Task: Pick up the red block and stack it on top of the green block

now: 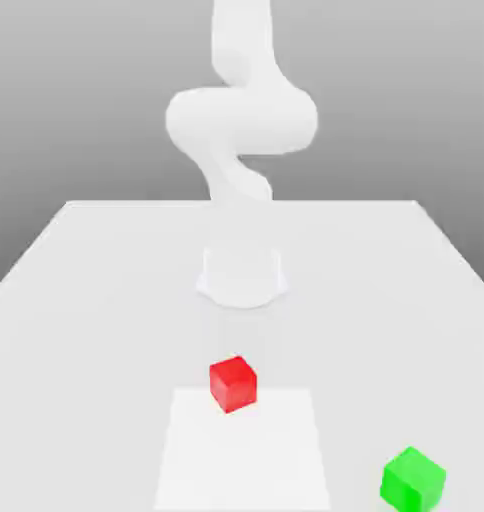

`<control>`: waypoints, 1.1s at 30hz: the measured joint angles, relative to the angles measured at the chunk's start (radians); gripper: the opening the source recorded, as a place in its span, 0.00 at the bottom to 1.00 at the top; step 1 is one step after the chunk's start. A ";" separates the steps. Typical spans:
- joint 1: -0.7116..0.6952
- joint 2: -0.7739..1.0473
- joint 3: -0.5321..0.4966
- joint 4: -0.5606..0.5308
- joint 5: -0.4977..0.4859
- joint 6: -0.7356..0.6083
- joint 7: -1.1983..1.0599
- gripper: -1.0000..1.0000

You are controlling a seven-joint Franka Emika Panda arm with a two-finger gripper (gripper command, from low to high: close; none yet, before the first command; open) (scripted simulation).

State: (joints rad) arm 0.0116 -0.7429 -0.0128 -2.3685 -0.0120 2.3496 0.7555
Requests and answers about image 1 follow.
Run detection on small green cube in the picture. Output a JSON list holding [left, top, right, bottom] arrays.
[[379, 446, 448, 512]]

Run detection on small red cube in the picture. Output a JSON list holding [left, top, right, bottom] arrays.
[[208, 355, 258, 415]]

